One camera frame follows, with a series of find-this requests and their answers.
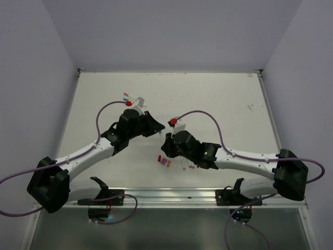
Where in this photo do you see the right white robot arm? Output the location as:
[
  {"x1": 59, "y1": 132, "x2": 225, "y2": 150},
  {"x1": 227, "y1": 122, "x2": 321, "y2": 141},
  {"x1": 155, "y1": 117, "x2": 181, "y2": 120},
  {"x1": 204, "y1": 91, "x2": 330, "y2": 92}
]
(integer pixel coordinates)
[{"x1": 161, "y1": 130, "x2": 309, "y2": 205}]

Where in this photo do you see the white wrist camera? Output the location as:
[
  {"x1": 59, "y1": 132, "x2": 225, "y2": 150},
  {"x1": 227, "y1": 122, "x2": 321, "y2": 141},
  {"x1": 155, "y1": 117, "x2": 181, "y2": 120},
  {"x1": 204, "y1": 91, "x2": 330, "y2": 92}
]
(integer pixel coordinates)
[
  {"x1": 170, "y1": 117, "x2": 186, "y2": 134},
  {"x1": 132, "y1": 97, "x2": 146, "y2": 116}
]

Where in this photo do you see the orange white pen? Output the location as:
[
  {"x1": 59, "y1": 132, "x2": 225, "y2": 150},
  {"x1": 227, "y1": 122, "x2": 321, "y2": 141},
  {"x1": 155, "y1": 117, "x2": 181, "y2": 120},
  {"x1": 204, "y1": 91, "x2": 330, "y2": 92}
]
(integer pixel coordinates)
[{"x1": 181, "y1": 157, "x2": 186, "y2": 171}]

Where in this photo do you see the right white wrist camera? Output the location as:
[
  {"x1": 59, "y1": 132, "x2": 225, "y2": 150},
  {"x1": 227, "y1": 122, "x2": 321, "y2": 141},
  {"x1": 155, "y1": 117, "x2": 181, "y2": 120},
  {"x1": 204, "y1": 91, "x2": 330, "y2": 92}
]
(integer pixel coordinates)
[{"x1": 170, "y1": 117, "x2": 186, "y2": 134}]

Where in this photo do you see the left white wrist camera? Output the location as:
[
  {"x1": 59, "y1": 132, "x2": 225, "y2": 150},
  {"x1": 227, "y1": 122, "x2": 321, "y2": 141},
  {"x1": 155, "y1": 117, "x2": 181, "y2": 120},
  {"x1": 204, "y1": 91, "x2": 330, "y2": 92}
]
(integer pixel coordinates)
[{"x1": 132, "y1": 97, "x2": 146, "y2": 116}]

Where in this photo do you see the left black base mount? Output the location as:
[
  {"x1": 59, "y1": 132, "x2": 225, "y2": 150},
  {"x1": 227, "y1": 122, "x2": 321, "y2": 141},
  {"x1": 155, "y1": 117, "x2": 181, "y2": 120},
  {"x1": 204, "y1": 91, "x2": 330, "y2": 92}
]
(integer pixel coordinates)
[{"x1": 78, "y1": 177, "x2": 125, "y2": 223}]

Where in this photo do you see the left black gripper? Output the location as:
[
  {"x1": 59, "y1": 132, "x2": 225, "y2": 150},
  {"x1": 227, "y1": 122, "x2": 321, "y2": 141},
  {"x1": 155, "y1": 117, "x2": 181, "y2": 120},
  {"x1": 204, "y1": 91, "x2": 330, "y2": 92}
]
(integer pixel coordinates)
[{"x1": 127, "y1": 110, "x2": 163, "y2": 139}]

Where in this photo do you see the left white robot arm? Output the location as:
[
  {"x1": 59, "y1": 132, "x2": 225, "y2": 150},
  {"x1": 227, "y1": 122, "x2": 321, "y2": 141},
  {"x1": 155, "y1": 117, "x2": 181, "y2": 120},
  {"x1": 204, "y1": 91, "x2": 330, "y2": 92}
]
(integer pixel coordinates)
[{"x1": 27, "y1": 109, "x2": 165, "y2": 213}]

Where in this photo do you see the aluminium mounting rail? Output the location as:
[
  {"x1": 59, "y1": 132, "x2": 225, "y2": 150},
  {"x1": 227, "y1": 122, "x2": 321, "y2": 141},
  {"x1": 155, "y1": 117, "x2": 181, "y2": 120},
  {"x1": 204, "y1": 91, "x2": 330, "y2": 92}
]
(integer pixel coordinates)
[{"x1": 63, "y1": 187, "x2": 307, "y2": 209}]

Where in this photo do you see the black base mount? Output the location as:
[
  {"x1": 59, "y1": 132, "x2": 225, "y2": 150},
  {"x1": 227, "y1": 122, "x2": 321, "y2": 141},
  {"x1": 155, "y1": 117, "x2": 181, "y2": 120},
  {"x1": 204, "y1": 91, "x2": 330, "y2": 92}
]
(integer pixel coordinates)
[
  {"x1": 78, "y1": 177, "x2": 125, "y2": 223},
  {"x1": 215, "y1": 178, "x2": 262, "y2": 223}
]

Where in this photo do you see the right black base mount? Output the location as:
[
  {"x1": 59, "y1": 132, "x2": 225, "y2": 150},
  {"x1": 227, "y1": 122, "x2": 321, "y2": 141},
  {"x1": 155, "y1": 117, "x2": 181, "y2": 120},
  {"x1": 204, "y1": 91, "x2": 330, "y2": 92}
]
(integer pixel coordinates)
[{"x1": 215, "y1": 178, "x2": 262, "y2": 223}]

